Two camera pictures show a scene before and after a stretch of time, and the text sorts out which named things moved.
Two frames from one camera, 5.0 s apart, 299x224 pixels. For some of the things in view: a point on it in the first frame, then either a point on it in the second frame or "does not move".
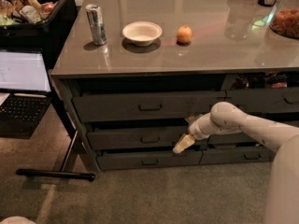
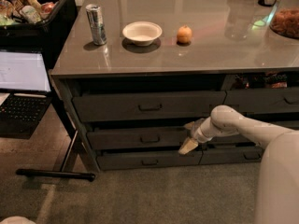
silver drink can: [96, 23] does not move
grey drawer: [120, 160] does not move
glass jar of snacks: [284, 19] does not move
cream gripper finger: [185, 141] -> [188, 146]
